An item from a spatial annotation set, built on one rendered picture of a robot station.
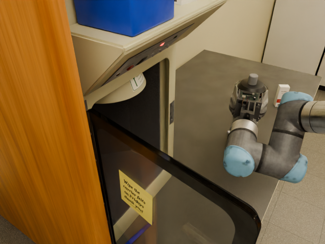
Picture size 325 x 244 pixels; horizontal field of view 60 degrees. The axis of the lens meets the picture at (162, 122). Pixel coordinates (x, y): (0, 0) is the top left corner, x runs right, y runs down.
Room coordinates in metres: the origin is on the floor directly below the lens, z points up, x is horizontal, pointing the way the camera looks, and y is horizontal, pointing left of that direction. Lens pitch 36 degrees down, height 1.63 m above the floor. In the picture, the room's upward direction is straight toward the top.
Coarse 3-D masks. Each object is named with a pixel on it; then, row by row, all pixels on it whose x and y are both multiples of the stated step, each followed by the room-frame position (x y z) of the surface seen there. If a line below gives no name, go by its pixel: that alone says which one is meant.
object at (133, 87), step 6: (138, 78) 0.56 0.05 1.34; (144, 78) 0.59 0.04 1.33; (126, 84) 0.53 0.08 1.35; (132, 84) 0.54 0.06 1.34; (138, 84) 0.55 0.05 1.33; (144, 84) 0.57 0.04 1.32; (114, 90) 0.51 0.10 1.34; (120, 90) 0.51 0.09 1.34; (126, 90) 0.52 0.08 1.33; (132, 90) 0.53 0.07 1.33; (138, 90) 0.54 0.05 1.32; (108, 96) 0.50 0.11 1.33; (114, 96) 0.50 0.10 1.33; (120, 96) 0.51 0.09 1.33; (126, 96) 0.51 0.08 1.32; (132, 96) 0.52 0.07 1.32; (96, 102) 0.50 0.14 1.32; (102, 102) 0.50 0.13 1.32; (108, 102) 0.50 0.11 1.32; (114, 102) 0.50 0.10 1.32
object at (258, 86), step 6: (246, 78) 0.86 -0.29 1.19; (252, 78) 0.82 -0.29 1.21; (240, 84) 0.83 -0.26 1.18; (246, 84) 0.82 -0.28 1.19; (252, 84) 0.81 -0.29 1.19; (258, 84) 0.82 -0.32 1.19; (246, 90) 0.80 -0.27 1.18; (252, 90) 0.79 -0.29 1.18; (258, 90) 0.79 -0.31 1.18; (264, 90) 0.80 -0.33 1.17
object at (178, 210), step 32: (96, 128) 0.35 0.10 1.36; (128, 160) 0.30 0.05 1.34; (160, 160) 0.26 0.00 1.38; (160, 192) 0.26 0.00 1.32; (192, 192) 0.22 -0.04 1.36; (224, 192) 0.20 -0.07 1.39; (128, 224) 0.32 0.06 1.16; (160, 224) 0.26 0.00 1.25; (192, 224) 0.22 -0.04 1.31; (224, 224) 0.19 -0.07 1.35; (256, 224) 0.17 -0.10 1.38
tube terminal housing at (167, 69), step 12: (72, 0) 0.41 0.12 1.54; (72, 12) 0.40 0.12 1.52; (72, 24) 0.40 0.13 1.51; (168, 48) 0.62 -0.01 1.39; (156, 60) 0.58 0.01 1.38; (168, 60) 0.62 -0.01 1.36; (132, 72) 0.50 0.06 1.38; (168, 72) 0.66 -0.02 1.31; (108, 84) 0.45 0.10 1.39; (120, 84) 0.47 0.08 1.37; (168, 84) 0.62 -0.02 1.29; (84, 96) 0.40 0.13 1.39; (96, 96) 0.42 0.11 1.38; (168, 96) 0.62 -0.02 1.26; (168, 108) 0.62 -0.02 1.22; (168, 120) 0.62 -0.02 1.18; (168, 132) 0.62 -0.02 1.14; (168, 144) 0.62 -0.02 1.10
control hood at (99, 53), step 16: (208, 0) 0.54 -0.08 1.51; (224, 0) 0.57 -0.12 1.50; (176, 16) 0.44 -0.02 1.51; (192, 16) 0.46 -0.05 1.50; (208, 16) 0.59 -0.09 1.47; (80, 32) 0.36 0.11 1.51; (96, 32) 0.36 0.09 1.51; (112, 32) 0.36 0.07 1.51; (144, 32) 0.36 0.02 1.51; (160, 32) 0.38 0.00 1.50; (176, 32) 0.46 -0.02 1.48; (80, 48) 0.36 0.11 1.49; (96, 48) 0.34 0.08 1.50; (112, 48) 0.33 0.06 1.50; (128, 48) 0.32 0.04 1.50; (144, 48) 0.38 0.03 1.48; (80, 64) 0.36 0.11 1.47; (96, 64) 0.34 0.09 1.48; (112, 64) 0.33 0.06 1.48; (80, 80) 0.36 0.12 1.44; (96, 80) 0.35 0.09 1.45
